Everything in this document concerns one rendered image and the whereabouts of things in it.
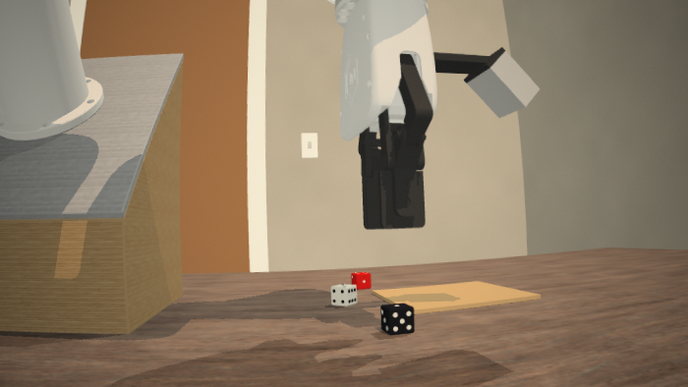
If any tan flat mat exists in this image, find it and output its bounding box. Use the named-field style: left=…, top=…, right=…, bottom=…
left=373, top=281, right=541, bottom=314

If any red die with white pips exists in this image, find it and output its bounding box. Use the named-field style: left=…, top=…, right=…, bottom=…
left=351, top=272, right=371, bottom=290

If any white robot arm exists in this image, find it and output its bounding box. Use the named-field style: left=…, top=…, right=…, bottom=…
left=0, top=0, right=540, bottom=140

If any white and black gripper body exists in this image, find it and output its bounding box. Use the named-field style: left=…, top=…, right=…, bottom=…
left=335, top=0, right=437, bottom=141

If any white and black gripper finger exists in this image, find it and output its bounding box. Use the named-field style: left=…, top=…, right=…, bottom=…
left=358, top=127, right=389, bottom=230
left=378, top=53, right=433, bottom=229

